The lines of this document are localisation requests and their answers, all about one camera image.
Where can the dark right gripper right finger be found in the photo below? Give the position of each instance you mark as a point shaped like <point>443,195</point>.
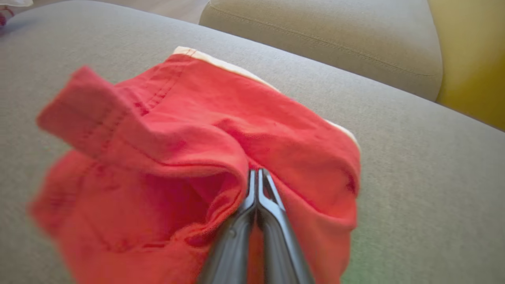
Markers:
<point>282,244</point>

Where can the grey sofa back cushion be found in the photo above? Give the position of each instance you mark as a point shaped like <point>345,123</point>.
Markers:
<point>335,35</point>

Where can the red white-sleeved t-shirt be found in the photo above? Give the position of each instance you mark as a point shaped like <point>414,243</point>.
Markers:
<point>12,3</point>

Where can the grey sofa seat cushion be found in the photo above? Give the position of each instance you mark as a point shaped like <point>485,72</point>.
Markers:
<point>414,177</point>

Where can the red shorts with white trim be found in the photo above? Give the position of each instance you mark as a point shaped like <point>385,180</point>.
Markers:
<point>165,138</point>

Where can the yellow sofa cushion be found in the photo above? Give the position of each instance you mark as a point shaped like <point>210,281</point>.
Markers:
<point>473,55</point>

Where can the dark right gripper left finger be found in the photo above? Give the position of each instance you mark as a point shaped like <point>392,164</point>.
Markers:
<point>232,244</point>

